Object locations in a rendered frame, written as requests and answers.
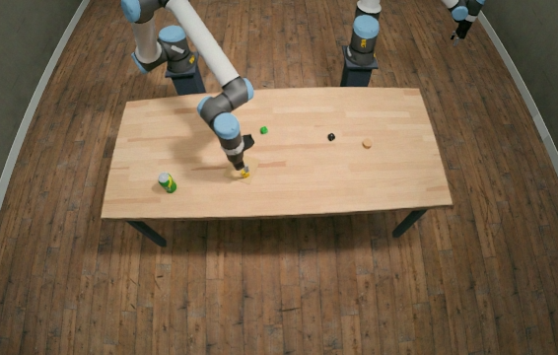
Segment tan mat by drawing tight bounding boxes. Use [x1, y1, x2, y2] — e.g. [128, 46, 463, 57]
[223, 153, 261, 186]

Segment green can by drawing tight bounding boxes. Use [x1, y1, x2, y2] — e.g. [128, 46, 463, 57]
[157, 171, 178, 195]

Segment wooden table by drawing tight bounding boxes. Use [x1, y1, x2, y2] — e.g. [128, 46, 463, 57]
[100, 87, 454, 249]

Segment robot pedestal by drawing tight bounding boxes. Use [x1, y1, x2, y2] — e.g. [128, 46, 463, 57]
[164, 51, 207, 97]
[339, 46, 380, 89]

